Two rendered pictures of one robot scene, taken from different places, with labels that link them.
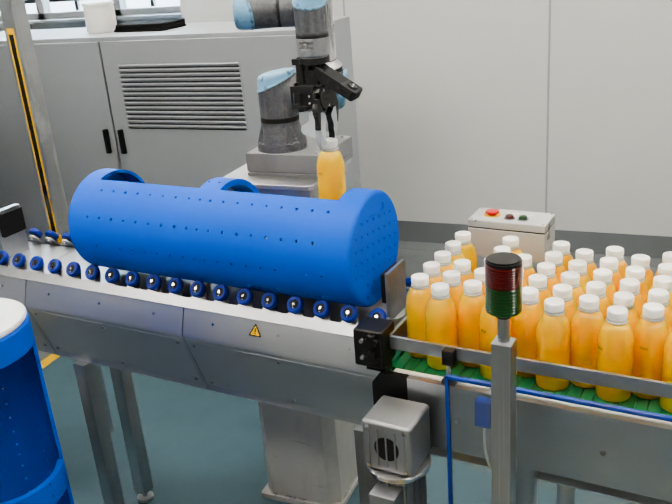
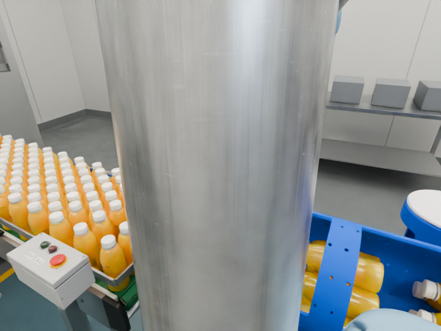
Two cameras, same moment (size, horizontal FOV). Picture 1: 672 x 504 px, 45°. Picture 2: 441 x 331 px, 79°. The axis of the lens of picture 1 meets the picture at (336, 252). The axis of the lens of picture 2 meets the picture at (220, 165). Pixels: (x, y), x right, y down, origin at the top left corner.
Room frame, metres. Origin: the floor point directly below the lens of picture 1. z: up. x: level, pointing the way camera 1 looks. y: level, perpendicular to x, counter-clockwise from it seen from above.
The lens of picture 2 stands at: (2.46, -0.01, 1.64)
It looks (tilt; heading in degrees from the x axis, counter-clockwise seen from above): 28 degrees down; 178
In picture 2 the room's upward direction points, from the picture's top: straight up
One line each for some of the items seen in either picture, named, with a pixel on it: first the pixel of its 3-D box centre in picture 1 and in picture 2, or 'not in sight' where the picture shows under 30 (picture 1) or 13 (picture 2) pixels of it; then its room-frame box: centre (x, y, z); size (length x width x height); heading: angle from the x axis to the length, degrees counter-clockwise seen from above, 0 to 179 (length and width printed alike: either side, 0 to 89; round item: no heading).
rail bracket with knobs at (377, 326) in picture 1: (375, 344); not in sight; (1.58, -0.07, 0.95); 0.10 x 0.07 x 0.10; 150
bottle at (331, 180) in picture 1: (331, 181); not in sight; (1.86, 0.00, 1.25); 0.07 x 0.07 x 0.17
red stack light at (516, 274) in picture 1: (503, 273); not in sight; (1.27, -0.29, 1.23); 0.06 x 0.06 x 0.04
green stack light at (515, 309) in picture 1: (503, 297); not in sight; (1.27, -0.29, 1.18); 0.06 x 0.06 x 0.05
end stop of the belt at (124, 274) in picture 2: (424, 303); (159, 240); (1.74, -0.20, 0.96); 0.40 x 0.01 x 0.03; 150
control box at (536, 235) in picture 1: (511, 234); (52, 267); (1.93, -0.45, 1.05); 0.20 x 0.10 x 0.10; 60
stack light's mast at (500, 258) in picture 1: (503, 300); not in sight; (1.27, -0.29, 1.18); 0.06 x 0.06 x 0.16
